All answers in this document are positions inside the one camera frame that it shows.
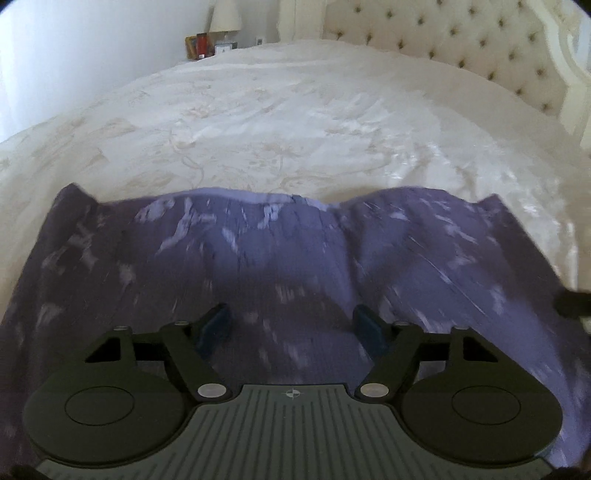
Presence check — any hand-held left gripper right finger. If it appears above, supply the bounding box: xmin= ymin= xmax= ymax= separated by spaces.
xmin=353 ymin=305 xmax=499 ymax=403

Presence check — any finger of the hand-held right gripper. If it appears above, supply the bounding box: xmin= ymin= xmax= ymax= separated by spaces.
xmin=554 ymin=288 xmax=591 ymax=333

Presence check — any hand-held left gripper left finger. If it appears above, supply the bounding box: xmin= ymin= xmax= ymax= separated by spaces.
xmin=84 ymin=303 xmax=232 ymax=403

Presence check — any purple patterned garment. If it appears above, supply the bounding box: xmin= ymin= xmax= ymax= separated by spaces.
xmin=0 ymin=183 xmax=591 ymax=467

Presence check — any white floral bedspread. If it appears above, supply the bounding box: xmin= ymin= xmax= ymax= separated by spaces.
xmin=0 ymin=39 xmax=591 ymax=324

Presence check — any cream tufted headboard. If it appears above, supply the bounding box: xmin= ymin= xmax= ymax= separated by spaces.
xmin=277 ymin=0 xmax=591 ymax=153

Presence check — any white table lamp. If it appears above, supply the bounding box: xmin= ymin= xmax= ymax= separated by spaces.
xmin=210 ymin=0 xmax=243 ymax=44

